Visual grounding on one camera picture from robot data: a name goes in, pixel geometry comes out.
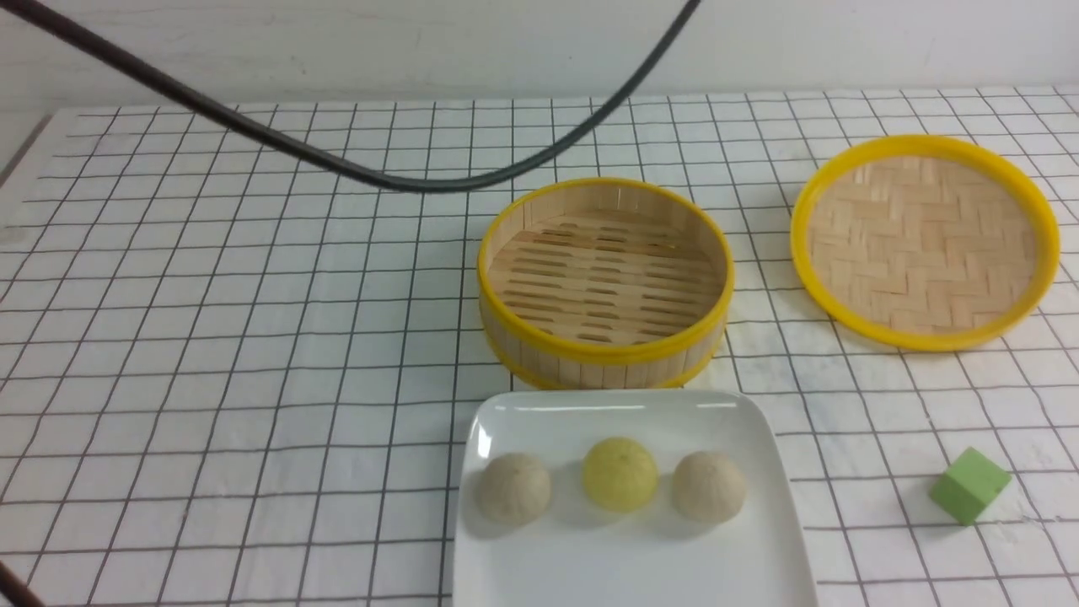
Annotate white steamed bun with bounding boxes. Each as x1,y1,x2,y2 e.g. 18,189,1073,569
475,453,552,528
672,450,748,525

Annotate yellow steamed bun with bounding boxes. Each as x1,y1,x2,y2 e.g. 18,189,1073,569
582,437,660,513

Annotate yellow-rimmed woven bamboo lid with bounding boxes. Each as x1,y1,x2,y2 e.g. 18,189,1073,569
790,134,1060,351

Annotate white square ceramic plate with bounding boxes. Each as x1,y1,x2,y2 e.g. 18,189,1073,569
454,389,819,606

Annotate yellow-rimmed bamboo steamer basket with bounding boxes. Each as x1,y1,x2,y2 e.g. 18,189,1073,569
477,178,735,389

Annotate white grid-pattern tablecloth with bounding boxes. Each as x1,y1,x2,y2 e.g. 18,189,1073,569
1,86,1076,606

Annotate green cube block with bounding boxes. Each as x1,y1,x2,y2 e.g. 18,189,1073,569
929,447,1012,527

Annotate black camera cable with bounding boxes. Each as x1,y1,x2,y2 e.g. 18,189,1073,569
0,0,702,194

